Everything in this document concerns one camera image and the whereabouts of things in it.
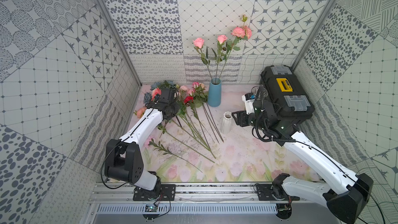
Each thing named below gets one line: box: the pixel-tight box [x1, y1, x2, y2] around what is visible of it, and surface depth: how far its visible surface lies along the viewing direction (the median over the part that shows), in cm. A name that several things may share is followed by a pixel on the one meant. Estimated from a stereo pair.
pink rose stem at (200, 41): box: [192, 37, 215, 84], surface depth 87 cm
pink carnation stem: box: [148, 140, 203, 174], surface depth 88 cm
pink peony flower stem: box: [218, 14, 253, 80], surface depth 85 cm
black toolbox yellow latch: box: [259, 64, 316, 125], surface depth 95 cm
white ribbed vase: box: [221, 110, 233, 135], surface depth 86 cm
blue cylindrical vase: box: [207, 77, 222, 108], surface depth 100 cm
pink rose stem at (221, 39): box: [215, 34, 229, 84], surface depth 89 cm
